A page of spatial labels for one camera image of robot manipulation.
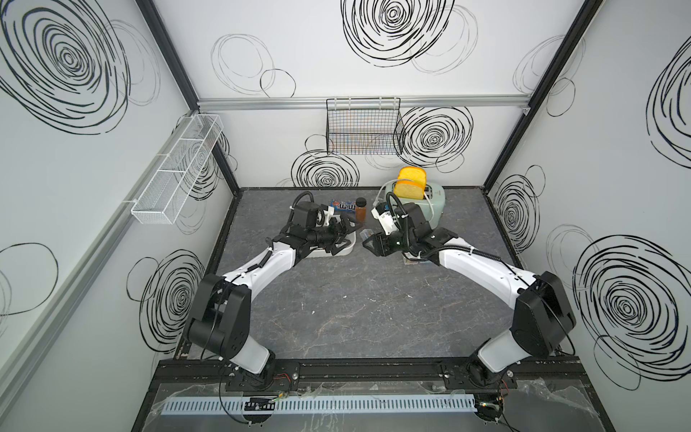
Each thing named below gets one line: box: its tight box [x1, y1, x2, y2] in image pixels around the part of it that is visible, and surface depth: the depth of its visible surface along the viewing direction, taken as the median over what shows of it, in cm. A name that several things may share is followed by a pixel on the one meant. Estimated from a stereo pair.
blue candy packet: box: [329, 199, 357, 212], surface depth 114 cm
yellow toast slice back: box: [397, 165, 428, 186], surface depth 99 cm
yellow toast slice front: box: [394, 180, 426, 200], surface depth 95 cm
